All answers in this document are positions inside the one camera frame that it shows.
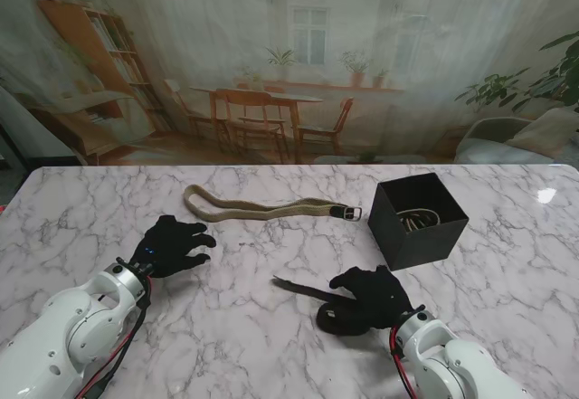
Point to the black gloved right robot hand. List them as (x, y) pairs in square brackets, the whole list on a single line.
[(380, 297)]

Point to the printed room scene backdrop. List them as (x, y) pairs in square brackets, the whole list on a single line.
[(289, 55)]

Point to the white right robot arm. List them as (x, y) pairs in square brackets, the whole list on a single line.
[(452, 363)]

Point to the black woven belt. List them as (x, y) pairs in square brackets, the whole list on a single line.
[(339, 322)]

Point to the black square storage box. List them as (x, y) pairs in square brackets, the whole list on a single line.
[(425, 247)]

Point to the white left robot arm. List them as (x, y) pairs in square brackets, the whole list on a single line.
[(68, 335)]

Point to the beige braided belt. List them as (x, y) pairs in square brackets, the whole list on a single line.
[(312, 206), (420, 221)]

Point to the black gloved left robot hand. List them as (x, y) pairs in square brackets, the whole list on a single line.
[(169, 245)]

